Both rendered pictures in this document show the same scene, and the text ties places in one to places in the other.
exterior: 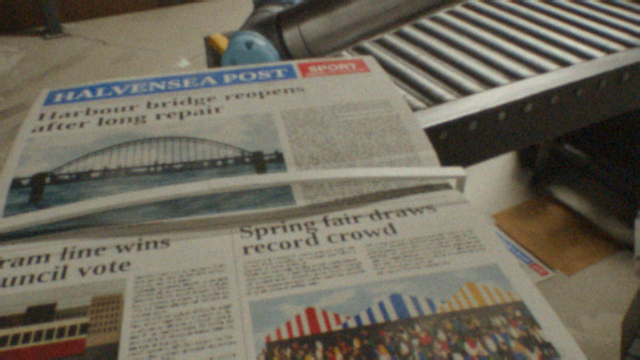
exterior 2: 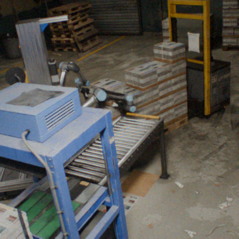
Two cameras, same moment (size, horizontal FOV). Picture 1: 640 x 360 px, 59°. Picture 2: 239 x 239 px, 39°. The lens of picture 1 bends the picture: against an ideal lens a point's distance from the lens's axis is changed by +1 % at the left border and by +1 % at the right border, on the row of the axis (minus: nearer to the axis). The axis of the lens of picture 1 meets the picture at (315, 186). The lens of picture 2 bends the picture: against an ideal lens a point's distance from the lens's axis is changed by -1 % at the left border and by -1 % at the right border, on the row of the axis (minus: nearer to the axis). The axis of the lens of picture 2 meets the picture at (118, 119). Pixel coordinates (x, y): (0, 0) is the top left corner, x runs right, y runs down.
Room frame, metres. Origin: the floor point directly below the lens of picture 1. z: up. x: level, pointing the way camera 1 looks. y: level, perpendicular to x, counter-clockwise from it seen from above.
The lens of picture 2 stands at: (4.07, -1.88, 2.57)
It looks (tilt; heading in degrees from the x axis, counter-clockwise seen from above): 26 degrees down; 152
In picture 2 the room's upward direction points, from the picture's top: 7 degrees counter-clockwise
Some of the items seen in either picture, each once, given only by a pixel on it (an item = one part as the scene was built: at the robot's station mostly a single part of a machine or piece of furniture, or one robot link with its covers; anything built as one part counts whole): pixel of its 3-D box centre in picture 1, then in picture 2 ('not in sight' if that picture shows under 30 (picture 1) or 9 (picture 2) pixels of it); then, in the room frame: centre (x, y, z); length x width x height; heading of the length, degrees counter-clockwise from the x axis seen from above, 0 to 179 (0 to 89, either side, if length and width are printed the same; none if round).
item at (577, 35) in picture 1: (540, 26); (111, 148); (1.31, -0.53, 0.77); 0.47 x 0.05 x 0.05; 29
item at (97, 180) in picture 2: not in sight; (82, 176); (1.57, -0.99, 0.77); 0.47 x 0.05 x 0.05; 29
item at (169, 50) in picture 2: not in sight; (171, 85); (0.11, 1.24, 0.65); 0.39 x 0.30 x 1.29; 7
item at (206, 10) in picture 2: not in sight; (206, 61); (0.39, 1.70, 0.97); 0.09 x 0.09 x 1.75; 7
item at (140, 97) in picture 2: not in sight; (137, 114); (0.20, 0.51, 0.42); 1.17 x 0.39 x 0.83; 97
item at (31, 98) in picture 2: not in sight; (34, 94); (1.87, -1.32, 1.78); 0.32 x 0.28 x 0.05; 29
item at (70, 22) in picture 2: not in sight; (71, 26); (-6.37, 2.47, 0.65); 1.33 x 0.94 x 1.30; 123
